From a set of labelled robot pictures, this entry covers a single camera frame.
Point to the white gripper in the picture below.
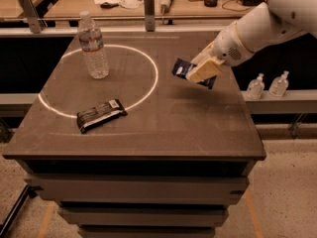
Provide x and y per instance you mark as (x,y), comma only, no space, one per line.
(227,48)

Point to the blue rxbar blueberry wrapper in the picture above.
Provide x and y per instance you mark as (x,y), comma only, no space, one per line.
(182,67)

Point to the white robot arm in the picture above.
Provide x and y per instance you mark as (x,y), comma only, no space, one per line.
(270,23)

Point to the clear sanitizer bottle left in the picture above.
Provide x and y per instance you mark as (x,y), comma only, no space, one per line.
(256,87)

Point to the clear sanitizer bottle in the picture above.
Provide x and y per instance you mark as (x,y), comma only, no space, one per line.
(256,87)
(279,85)

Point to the clear sanitizer bottle right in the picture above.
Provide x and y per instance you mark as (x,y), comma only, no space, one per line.
(279,85)

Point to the clear plastic water bottle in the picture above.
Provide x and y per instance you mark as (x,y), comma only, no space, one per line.
(91,42)

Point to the black snack bar wrapper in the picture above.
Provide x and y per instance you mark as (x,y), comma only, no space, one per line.
(100,114)

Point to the grey drawer cabinet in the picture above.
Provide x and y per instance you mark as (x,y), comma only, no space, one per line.
(141,207)

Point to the metal bracket middle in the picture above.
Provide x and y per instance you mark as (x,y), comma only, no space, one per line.
(150,19)

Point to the metal bracket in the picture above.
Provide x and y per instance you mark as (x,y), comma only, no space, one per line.
(31,15)
(150,19)

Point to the metal bracket left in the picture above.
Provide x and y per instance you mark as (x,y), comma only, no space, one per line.
(31,15)

